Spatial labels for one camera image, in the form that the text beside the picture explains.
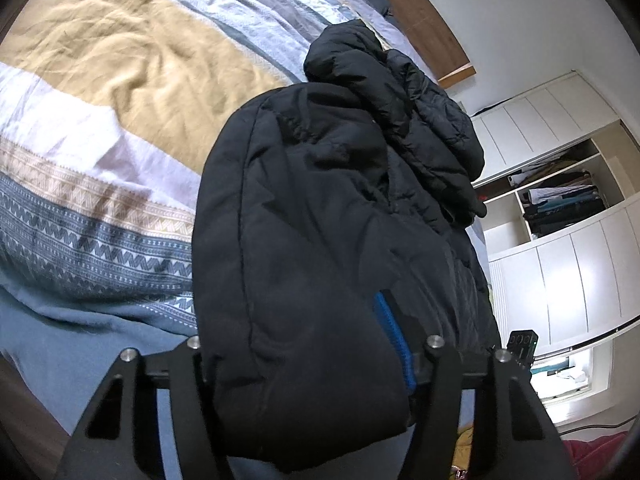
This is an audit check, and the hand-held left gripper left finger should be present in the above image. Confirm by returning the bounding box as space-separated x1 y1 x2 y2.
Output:
54 336 232 480

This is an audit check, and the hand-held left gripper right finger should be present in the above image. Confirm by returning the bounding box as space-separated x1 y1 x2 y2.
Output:
372 290 579 480

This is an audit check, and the black puffer jacket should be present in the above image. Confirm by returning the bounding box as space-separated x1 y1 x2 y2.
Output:
191 18 504 476

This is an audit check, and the stack of folded clothes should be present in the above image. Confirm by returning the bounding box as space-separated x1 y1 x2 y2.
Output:
507 159 609 242

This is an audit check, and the white wardrobe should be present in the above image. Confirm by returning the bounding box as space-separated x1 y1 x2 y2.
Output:
469 70 640 362

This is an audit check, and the yellow cloth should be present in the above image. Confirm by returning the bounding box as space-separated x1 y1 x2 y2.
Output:
451 424 477 473

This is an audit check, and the red cloth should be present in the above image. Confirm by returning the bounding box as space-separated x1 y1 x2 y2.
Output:
561 432 638 480

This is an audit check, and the striped bed duvet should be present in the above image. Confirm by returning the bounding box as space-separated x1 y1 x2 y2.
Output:
0 0 417 413

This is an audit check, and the wooden headboard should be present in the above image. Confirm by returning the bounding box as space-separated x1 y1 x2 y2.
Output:
329 0 477 87

